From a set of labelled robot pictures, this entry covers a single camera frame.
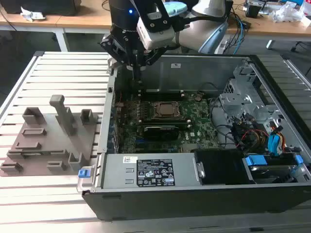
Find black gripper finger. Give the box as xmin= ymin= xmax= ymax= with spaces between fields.
xmin=100 ymin=33 xmax=138 ymax=82
xmin=137 ymin=46 xmax=168 ymax=82

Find black RAM slot white clips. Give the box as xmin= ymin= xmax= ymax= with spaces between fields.
xmin=143 ymin=122 xmax=190 ymax=130
xmin=138 ymin=93 xmax=184 ymax=100
xmin=138 ymin=88 xmax=183 ymax=95

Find CPU with metal top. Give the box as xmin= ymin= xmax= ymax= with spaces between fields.
xmin=159 ymin=103 xmax=177 ymax=116

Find metal CPU socket cover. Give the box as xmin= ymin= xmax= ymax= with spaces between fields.
xmin=152 ymin=100 xmax=184 ymax=119

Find white power strip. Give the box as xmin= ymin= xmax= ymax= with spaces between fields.
xmin=215 ymin=38 xmax=228 ymax=54

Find black graphics card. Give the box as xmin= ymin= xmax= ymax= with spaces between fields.
xmin=143 ymin=125 xmax=179 ymax=141

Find green motherboard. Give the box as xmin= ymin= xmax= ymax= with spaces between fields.
xmin=113 ymin=93 xmax=228 ymax=155

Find large black device case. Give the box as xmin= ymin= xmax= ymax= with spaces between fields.
xmin=0 ymin=0 xmax=79 ymax=17

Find crumpled white paper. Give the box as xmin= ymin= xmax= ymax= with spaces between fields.
xmin=20 ymin=6 xmax=47 ymax=22

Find metal drive cage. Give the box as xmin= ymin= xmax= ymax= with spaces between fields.
xmin=218 ymin=65 xmax=285 ymax=127

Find grey parts rack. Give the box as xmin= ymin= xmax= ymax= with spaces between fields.
xmin=0 ymin=94 xmax=103 ymax=177

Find grey power supply unit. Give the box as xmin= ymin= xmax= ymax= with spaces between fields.
xmin=101 ymin=152 xmax=204 ymax=190

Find small black box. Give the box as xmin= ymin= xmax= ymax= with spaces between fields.
xmin=245 ymin=3 xmax=262 ymax=18

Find black drive bay cover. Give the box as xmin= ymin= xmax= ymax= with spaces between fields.
xmin=190 ymin=148 xmax=256 ymax=186

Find crumpled clear plastic bag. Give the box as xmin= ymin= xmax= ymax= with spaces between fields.
xmin=269 ymin=1 xmax=306 ymax=23

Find open black PC case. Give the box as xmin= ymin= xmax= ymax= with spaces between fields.
xmin=81 ymin=54 xmax=311 ymax=221

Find hard disk blue carrier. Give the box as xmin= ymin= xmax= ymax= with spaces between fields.
xmin=242 ymin=154 xmax=304 ymax=184

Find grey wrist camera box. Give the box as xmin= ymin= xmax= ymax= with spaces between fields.
xmin=136 ymin=12 xmax=176 ymax=51

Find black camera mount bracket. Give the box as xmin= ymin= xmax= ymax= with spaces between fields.
xmin=139 ymin=0 xmax=171 ymax=33

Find wooden desk white frame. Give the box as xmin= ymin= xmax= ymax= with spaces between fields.
xmin=0 ymin=0 xmax=311 ymax=53

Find black camera cable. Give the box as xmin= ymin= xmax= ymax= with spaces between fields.
xmin=173 ymin=13 xmax=230 ymax=33

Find black looped wire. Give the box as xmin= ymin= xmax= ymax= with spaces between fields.
xmin=208 ymin=96 xmax=237 ymax=149

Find thin blue hanging cable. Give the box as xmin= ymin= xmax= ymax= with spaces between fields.
xmin=234 ymin=17 xmax=246 ymax=54

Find red yellow black wire bundle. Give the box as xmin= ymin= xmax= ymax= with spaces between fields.
xmin=232 ymin=123 xmax=268 ymax=149

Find flat blue data wire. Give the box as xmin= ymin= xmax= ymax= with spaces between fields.
xmin=268 ymin=134 xmax=283 ymax=156

